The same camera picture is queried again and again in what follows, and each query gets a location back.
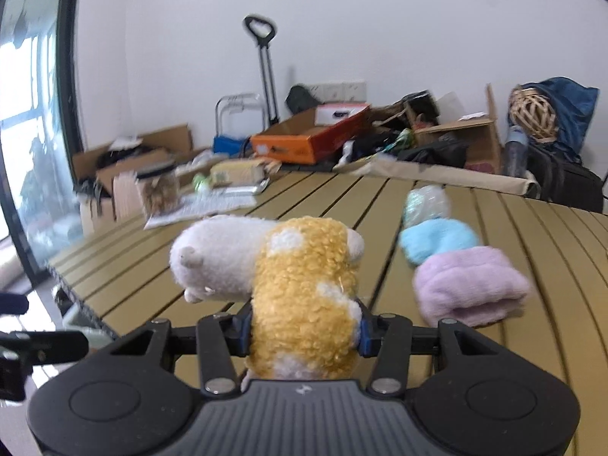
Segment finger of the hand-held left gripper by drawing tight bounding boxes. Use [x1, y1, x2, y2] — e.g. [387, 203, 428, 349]
[0, 293, 29, 315]
[0, 330, 90, 364]

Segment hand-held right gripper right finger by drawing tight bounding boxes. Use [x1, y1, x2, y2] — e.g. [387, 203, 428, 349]
[358, 311, 499, 396]

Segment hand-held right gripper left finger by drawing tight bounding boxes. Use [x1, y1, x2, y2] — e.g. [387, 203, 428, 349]
[109, 306, 252, 396]

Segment white and yellow plush toy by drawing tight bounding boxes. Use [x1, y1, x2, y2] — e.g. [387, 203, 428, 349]
[169, 215, 366, 381]

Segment lavender fuzzy cloth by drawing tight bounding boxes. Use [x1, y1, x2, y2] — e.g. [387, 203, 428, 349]
[412, 246, 533, 328]

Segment light blue fuzzy cloth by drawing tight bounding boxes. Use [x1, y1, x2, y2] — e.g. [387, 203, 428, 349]
[399, 218, 480, 267]

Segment white paper sheet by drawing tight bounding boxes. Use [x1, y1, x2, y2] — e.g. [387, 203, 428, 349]
[145, 183, 271, 229]

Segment folding slatted camping table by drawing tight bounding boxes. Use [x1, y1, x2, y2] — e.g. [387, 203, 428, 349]
[47, 171, 608, 456]

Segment tan paper packet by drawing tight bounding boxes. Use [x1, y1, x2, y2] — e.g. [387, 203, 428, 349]
[209, 159, 269, 186]

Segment pile of open cardboard boxes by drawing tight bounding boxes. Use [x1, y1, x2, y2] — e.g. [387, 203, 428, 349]
[71, 125, 195, 234]

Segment long beige roll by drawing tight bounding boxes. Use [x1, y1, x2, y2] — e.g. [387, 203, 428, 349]
[332, 159, 540, 195]

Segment blue storage box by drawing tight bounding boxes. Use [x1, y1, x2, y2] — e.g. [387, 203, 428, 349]
[214, 135, 250, 155]

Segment black flat bag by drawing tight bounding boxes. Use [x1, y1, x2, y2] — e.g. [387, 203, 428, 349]
[396, 140, 469, 168]

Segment orange shoebox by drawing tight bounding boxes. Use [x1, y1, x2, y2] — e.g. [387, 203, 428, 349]
[250, 103, 372, 165]

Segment open cardboard box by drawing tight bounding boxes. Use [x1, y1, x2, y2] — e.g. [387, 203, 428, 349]
[413, 83, 503, 174]

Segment white folding step stool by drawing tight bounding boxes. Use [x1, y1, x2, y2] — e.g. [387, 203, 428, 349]
[215, 93, 266, 138]

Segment grey water bottle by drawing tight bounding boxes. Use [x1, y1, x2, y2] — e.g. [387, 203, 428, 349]
[503, 126, 529, 176]

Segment small black bag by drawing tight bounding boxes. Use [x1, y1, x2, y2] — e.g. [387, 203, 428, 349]
[285, 84, 324, 116]

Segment black duffel bag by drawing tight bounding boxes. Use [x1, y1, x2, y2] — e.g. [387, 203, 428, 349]
[527, 145, 604, 212]

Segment woven rattan ball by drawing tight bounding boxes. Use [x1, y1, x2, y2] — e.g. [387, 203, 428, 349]
[509, 86, 559, 143]

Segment dark blue backpack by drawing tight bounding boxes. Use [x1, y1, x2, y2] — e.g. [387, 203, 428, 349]
[508, 76, 600, 162]

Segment black window frame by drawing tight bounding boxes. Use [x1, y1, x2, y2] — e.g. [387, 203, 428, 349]
[0, 0, 86, 286]

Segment white wall sockets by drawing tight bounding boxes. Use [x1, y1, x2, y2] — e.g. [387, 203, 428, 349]
[306, 81, 367, 103]

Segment black pull handle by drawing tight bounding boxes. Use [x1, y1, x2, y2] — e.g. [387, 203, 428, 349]
[244, 15, 281, 124]

